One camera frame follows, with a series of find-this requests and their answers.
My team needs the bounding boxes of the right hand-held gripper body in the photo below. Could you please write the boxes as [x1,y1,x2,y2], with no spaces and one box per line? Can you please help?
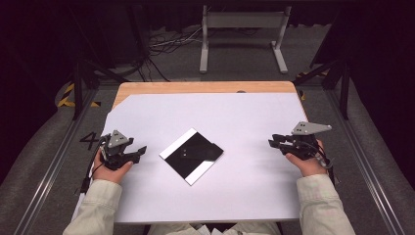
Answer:
[283,120,333,162]

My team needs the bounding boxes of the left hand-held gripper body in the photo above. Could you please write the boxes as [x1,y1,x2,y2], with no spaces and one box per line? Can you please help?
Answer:
[100,129,135,171]

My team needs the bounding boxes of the black folding box white edges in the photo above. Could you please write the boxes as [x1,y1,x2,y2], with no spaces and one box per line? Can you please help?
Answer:
[159,127,225,187]

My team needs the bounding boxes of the person's right hand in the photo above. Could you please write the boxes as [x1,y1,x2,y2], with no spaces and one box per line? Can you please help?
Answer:
[286,140,329,178]

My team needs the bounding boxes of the person's left hand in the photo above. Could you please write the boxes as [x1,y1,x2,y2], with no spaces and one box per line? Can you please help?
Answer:
[92,153,134,184]

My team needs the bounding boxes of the yellow black floor tape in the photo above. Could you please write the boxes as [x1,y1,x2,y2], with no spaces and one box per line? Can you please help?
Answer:
[58,82,102,109]
[295,70,328,102]

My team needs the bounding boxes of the white table mat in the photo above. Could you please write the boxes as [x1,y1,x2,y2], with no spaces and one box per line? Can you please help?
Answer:
[72,92,309,224]

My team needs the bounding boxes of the black metal stand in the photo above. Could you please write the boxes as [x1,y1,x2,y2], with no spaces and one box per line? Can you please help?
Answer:
[69,58,128,120]
[293,58,351,120]

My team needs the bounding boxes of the person's light clothing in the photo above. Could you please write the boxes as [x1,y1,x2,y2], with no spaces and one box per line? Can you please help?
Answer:
[146,221,282,235]

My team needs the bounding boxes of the right hand-held gripper cable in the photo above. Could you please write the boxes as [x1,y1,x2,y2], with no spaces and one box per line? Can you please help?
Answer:
[312,143,341,184]

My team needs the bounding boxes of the hand-held gripper cable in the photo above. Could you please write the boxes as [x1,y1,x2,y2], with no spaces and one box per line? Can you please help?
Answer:
[312,143,341,184]
[79,135,109,194]

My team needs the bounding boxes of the left hand-held gripper cable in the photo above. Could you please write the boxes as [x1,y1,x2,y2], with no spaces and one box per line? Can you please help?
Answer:
[79,135,109,194]

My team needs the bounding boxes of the aluminium floor rail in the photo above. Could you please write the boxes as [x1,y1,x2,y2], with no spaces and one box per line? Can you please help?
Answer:
[13,87,99,235]
[326,87,405,235]

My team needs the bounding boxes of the black floor cables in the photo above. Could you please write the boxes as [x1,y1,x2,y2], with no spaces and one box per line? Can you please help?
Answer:
[123,30,171,82]

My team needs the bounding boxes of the white floor cable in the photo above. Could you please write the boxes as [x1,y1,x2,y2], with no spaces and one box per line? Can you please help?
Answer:
[150,27,204,49]

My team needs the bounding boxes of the white metal stand frame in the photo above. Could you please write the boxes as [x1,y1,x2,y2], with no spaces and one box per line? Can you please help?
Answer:
[199,4,293,74]

